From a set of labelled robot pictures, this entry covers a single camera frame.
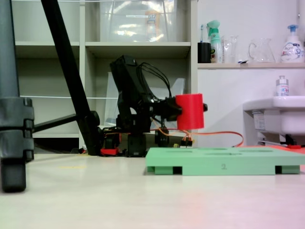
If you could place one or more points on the white sink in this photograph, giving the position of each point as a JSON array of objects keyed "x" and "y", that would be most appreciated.
[{"x": 286, "y": 114}]

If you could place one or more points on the glass pitcher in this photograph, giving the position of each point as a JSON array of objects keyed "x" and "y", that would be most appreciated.
[{"x": 262, "y": 52}]

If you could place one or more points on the clear sanitizer pump bottle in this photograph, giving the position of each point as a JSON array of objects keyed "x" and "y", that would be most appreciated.
[{"x": 282, "y": 88}]

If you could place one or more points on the green shape sorting board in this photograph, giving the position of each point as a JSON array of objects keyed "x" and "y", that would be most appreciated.
[{"x": 221, "y": 162}]

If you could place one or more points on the orange labelled bottle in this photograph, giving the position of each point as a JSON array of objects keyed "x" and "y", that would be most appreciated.
[{"x": 152, "y": 23}]

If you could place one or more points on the black cup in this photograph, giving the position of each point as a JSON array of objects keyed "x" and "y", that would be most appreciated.
[{"x": 204, "y": 52}]

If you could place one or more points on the black tripod brace strut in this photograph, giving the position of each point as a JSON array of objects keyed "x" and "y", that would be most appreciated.
[{"x": 54, "y": 122}]

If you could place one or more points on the red cylinder block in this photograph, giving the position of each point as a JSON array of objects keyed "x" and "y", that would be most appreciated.
[{"x": 191, "y": 112}]

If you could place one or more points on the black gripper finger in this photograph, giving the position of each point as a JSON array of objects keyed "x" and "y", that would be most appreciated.
[
  {"x": 173, "y": 109},
  {"x": 205, "y": 107}
]

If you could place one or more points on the small red white connector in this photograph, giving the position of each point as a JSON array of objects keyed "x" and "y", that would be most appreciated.
[{"x": 83, "y": 150}]

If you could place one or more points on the white foam soap bottle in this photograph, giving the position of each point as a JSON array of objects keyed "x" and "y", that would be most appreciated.
[{"x": 291, "y": 47}]

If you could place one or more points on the small black motor block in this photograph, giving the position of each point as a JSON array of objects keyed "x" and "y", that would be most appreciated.
[{"x": 162, "y": 139}]

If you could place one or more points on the blue white toothbrush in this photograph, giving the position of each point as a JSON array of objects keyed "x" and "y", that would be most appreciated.
[{"x": 202, "y": 33}]

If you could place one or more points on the beige shelf unit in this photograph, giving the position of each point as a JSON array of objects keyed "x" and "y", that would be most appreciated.
[{"x": 138, "y": 46}]

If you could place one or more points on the clear plastic storage box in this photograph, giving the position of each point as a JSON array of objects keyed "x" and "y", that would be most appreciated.
[{"x": 124, "y": 21}]

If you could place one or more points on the thick grey tripod leg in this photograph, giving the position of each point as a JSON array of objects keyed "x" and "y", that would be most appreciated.
[{"x": 10, "y": 119}]

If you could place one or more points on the red table clamp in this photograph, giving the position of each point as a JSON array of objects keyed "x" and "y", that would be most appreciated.
[{"x": 109, "y": 152}]

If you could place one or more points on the small red block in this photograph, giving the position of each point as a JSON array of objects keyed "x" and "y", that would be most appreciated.
[{"x": 294, "y": 146}]

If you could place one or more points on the small blue white packet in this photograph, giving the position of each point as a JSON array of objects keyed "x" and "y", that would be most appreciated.
[{"x": 242, "y": 61}]

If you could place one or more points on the green spray bottle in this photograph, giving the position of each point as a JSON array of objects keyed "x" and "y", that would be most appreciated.
[{"x": 215, "y": 43}]

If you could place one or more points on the clear measuring cup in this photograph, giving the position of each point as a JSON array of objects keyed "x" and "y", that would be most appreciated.
[{"x": 230, "y": 51}]

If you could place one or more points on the slanted black tripod leg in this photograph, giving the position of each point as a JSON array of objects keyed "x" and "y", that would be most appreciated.
[{"x": 64, "y": 59}]

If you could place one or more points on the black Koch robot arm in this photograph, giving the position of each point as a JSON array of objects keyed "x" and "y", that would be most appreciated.
[{"x": 126, "y": 78}]

